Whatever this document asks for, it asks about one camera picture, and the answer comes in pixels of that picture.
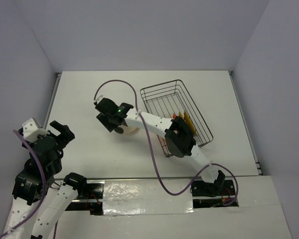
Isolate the purple cable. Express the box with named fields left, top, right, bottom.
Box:
left=0, top=129, right=58, bottom=239
left=93, top=79, right=240, bottom=206

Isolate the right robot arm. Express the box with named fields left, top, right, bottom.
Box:
left=94, top=96, right=225, bottom=197

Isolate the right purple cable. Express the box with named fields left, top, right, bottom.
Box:
left=93, top=79, right=240, bottom=206

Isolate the wire dish rack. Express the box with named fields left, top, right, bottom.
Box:
left=140, top=79, right=214, bottom=148

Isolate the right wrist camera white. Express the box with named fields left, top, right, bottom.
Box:
left=94, top=95, right=104, bottom=106

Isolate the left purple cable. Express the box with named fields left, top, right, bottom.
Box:
left=0, top=129, right=58, bottom=239

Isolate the orange plate front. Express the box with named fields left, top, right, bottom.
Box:
left=158, top=136, right=167, bottom=150

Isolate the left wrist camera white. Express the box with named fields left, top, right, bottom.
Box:
left=18, top=118, right=48, bottom=143

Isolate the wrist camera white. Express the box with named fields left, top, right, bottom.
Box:
left=94, top=95, right=104, bottom=106
left=18, top=118, right=48, bottom=143

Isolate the silver tape sheet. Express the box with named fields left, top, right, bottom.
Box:
left=102, top=179, right=194, bottom=216

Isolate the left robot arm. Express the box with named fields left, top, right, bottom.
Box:
left=0, top=118, right=88, bottom=239

